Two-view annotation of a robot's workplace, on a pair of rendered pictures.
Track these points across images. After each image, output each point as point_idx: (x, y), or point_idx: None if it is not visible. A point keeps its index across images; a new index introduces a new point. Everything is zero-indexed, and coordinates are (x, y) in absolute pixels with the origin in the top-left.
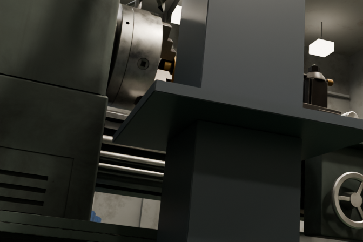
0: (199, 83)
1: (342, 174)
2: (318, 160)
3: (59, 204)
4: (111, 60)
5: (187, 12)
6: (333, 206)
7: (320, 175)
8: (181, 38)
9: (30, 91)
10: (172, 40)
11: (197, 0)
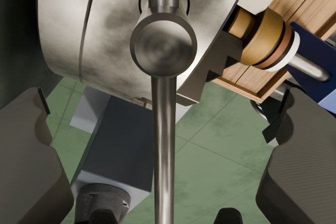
0: (94, 127)
1: (263, 116)
2: (265, 111)
3: None
4: None
5: (87, 150)
6: (250, 99)
7: (260, 105)
8: (95, 133)
9: None
10: (213, 79)
11: (82, 159)
